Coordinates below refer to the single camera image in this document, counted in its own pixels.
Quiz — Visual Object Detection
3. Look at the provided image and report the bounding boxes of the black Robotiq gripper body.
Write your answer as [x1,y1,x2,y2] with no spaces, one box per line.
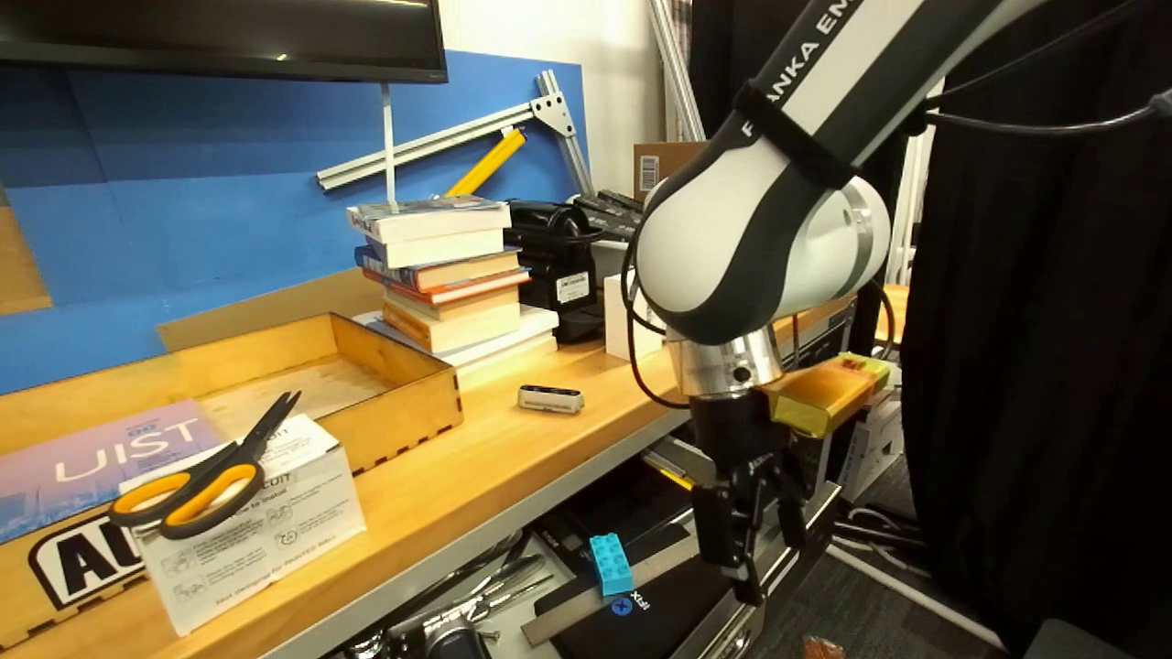
[687,385,796,490]

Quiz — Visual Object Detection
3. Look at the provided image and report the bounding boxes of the grey metal workbench drawer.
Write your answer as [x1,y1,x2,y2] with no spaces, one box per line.
[321,437,847,659]

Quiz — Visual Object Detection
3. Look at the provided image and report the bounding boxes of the small blue toy block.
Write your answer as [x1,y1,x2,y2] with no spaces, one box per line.
[585,532,642,604]

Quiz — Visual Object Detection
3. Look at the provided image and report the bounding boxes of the black notebook with blue logo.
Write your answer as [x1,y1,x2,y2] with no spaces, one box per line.
[536,552,737,659]

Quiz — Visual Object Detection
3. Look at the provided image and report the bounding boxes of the black flat case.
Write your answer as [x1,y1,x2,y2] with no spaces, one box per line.
[532,468,703,568]

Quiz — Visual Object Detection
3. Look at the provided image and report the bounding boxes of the black box with white label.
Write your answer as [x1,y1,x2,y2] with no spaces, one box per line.
[509,198,631,349]

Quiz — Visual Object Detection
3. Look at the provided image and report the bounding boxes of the wide white book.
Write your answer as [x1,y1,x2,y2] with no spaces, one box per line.
[364,305,563,375]

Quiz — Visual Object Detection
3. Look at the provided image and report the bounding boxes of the metal pliers tools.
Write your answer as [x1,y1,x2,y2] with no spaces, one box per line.
[414,536,559,620]

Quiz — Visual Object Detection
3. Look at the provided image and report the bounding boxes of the black curtain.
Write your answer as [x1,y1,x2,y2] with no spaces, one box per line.
[893,0,1172,659]

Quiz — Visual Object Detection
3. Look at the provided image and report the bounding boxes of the tan thick book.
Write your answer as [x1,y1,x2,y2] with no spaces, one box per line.
[376,288,527,360]

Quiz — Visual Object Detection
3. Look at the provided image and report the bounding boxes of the red covered book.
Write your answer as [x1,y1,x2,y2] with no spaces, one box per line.
[364,268,536,313]

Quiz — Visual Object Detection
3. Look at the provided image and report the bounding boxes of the grey rounded seat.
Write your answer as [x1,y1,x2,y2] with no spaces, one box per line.
[1023,615,1145,659]

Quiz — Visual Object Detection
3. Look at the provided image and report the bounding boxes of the brown covered book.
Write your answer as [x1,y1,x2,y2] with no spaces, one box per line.
[351,244,527,298]

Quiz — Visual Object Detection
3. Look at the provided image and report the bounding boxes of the large wooden tray box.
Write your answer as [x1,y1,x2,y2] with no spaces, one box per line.
[0,313,466,651]

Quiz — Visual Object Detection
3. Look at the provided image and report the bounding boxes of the thick white paged book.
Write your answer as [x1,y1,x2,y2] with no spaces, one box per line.
[364,226,513,275]

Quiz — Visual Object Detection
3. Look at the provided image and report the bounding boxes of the yellow flat bar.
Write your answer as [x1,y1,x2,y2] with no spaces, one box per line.
[443,125,532,204]

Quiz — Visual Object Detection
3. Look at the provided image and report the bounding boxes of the dark covered white book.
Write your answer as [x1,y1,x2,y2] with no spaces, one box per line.
[344,198,516,244]

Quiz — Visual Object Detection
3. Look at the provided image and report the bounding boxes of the leaning aluminium bars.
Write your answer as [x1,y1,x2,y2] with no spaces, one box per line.
[643,0,709,148]

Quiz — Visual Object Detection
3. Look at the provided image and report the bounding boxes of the thin white rod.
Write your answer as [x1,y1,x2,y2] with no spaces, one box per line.
[382,80,398,211]

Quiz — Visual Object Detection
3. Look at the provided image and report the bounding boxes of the white printed paper box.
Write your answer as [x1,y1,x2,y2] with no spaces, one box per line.
[119,413,370,641]

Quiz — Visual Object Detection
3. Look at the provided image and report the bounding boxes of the black flat screen monitor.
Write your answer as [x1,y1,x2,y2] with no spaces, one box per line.
[0,0,451,89]

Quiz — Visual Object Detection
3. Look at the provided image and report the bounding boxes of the black white letter sticker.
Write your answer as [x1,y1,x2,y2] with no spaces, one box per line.
[25,509,156,615]

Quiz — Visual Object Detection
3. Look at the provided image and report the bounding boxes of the purple UIST sign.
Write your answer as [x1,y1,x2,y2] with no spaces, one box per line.
[0,399,229,547]

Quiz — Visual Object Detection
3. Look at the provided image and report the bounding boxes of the brown cardboard piece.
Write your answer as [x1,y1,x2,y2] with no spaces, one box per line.
[0,193,56,318]

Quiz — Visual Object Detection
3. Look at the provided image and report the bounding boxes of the orange green camera mount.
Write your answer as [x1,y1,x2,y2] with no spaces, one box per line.
[765,350,893,442]

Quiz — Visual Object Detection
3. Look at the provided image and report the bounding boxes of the black floor cables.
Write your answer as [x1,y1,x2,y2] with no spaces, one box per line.
[837,499,937,579]

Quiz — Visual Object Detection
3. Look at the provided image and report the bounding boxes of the black camera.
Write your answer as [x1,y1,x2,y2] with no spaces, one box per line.
[397,608,493,659]

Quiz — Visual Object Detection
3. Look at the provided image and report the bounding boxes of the aluminium extrusion rail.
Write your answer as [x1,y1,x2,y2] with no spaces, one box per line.
[315,65,598,198]

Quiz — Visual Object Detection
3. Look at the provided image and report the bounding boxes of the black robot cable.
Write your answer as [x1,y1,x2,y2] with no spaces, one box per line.
[909,83,1172,138]

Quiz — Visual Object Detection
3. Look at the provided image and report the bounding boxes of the orange handled black scissors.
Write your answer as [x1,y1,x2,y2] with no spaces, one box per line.
[105,388,303,541]

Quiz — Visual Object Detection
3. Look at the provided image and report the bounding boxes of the blue wall panel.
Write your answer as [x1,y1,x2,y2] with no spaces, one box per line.
[0,49,585,396]

